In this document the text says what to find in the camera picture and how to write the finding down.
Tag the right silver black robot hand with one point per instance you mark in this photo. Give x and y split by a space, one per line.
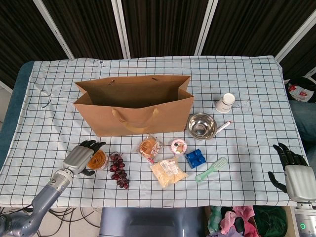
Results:
300 180

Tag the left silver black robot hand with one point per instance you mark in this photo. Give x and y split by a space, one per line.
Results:
76 158

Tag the round orange packaged pastry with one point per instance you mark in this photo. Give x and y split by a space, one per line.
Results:
99 160

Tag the dark red grape bunch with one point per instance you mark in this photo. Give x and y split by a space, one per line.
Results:
118 170

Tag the plastic-wrapped bread bun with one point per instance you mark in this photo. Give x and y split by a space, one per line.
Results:
148 149

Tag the yellow snack packet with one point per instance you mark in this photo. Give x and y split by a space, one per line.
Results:
168 175

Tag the pink toy cupcake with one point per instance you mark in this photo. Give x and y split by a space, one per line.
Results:
179 146

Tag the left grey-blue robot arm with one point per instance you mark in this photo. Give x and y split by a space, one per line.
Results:
44 195

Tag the brown paper bag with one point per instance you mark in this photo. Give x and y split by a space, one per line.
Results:
168 116

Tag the dark green cloth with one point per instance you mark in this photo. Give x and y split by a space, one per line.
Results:
271 219

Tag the white black checkered tablecloth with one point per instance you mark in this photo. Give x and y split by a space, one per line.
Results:
247 172

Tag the blue denim fabric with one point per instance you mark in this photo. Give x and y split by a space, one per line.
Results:
304 118

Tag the pink cloth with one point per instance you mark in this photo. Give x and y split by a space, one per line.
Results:
244 217

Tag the mint green brush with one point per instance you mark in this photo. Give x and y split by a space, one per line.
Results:
219 164

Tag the teal table pad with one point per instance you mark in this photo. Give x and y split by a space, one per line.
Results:
14 98

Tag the mint patterned cloth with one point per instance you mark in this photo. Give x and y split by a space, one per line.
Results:
214 217

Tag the white marker with red cap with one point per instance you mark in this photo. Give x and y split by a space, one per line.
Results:
222 128

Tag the grey-blue robot torso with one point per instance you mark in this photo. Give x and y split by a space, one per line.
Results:
148 222

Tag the blue building block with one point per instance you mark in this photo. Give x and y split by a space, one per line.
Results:
195 159

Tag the white paper cup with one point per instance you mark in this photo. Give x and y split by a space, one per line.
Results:
225 103

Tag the stainless steel bowl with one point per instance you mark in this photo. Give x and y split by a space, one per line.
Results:
201 126

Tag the white partition frame post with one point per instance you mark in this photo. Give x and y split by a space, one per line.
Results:
121 29
296 37
206 29
54 29

